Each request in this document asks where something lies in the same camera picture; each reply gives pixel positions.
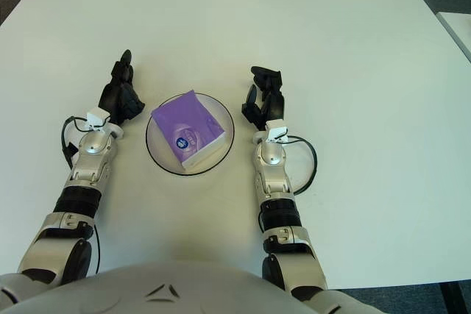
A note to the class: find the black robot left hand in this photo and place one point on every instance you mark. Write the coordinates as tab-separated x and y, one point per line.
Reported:
117	100

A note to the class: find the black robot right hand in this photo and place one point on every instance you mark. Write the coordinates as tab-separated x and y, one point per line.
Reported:
276	106

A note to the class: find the purple tissue paper pack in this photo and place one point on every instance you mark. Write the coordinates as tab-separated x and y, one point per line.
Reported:
187	126

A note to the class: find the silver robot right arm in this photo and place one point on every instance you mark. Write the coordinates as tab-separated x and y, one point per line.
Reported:
272	156

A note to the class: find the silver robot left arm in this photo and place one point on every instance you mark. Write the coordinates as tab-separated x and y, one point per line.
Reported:
93	145

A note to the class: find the white plate with black rim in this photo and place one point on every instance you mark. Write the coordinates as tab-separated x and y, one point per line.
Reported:
158	148

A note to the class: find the silver robot torso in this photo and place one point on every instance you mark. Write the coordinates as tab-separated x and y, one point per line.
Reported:
147	288

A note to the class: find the grey side table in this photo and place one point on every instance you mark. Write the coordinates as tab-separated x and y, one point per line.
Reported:
460	27

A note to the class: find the black table leg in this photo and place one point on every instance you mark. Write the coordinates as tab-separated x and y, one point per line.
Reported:
449	299

